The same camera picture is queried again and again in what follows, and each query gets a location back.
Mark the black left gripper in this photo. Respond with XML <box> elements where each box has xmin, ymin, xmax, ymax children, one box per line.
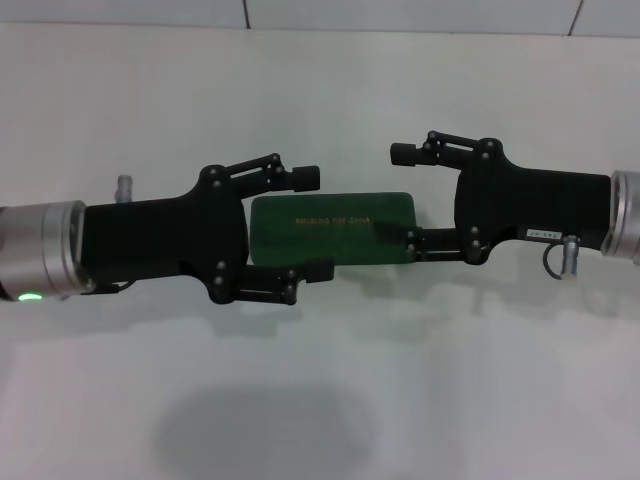
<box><xmin>81</xmin><ymin>151</ymin><xmax>323</xmax><ymax>306</ymax></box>

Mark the right arm cable with plug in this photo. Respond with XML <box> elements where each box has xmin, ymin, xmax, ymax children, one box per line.
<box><xmin>543</xmin><ymin>235</ymin><xmax>582</xmax><ymax>281</ymax></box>

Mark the silver connector post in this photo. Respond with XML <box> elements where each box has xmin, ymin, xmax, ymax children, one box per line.
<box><xmin>115</xmin><ymin>173</ymin><xmax>135</xmax><ymax>204</ymax></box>

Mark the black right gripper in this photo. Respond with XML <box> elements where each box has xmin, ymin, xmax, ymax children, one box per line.
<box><xmin>371</xmin><ymin>130</ymin><xmax>613</xmax><ymax>265</ymax></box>

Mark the green glasses case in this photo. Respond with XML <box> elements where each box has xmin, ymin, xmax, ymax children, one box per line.
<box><xmin>249</xmin><ymin>191</ymin><xmax>420</xmax><ymax>266</ymax></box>

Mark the left arm grey cable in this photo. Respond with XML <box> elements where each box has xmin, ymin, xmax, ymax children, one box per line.
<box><xmin>82</xmin><ymin>281</ymin><xmax>135</xmax><ymax>297</ymax></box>

